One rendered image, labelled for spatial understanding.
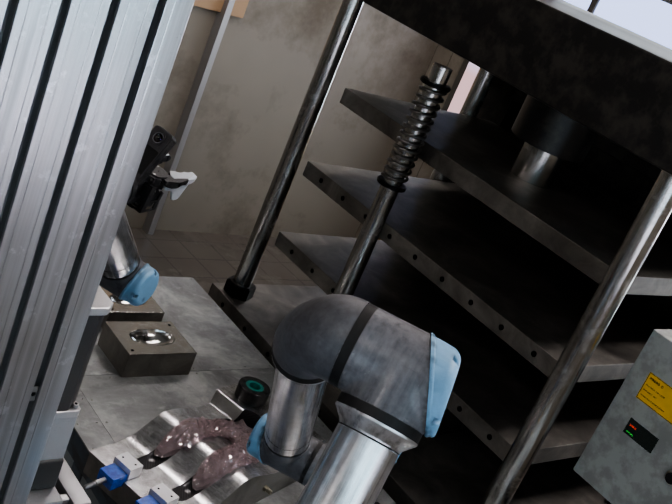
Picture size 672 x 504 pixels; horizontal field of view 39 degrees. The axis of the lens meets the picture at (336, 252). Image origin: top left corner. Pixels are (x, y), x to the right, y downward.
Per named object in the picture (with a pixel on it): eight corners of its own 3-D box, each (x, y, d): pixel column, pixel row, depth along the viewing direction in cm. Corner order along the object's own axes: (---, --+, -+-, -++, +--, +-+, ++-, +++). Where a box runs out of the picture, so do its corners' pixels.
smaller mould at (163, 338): (121, 377, 237) (129, 354, 235) (97, 343, 247) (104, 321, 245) (188, 374, 251) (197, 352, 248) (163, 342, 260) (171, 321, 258)
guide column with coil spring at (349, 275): (269, 461, 292) (443, 68, 248) (260, 450, 296) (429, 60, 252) (283, 460, 296) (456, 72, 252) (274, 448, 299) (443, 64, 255)
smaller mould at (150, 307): (103, 330, 254) (109, 311, 252) (84, 304, 262) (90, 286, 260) (158, 330, 265) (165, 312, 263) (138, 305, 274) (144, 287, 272)
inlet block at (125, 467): (88, 506, 187) (96, 484, 185) (72, 491, 189) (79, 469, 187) (135, 485, 198) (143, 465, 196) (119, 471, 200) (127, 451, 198)
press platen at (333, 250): (509, 468, 232) (518, 452, 230) (273, 244, 304) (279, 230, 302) (663, 442, 281) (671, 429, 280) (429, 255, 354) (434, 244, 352)
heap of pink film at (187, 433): (203, 497, 198) (215, 468, 195) (145, 448, 205) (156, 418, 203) (276, 462, 220) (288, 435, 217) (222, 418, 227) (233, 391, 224)
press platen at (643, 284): (613, 294, 217) (623, 275, 215) (339, 102, 289) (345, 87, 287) (749, 299, 264) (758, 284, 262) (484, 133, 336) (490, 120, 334)
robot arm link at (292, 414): (256, 312, 116) (235, 469, 156) (335, 354, 114) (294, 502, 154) (301, 247, 123) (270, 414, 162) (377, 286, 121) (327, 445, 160)
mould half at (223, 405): (166, 549, 189) (184, 506, 185) (82, 472, 200) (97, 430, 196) (308, 475, 230) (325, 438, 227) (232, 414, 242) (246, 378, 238)
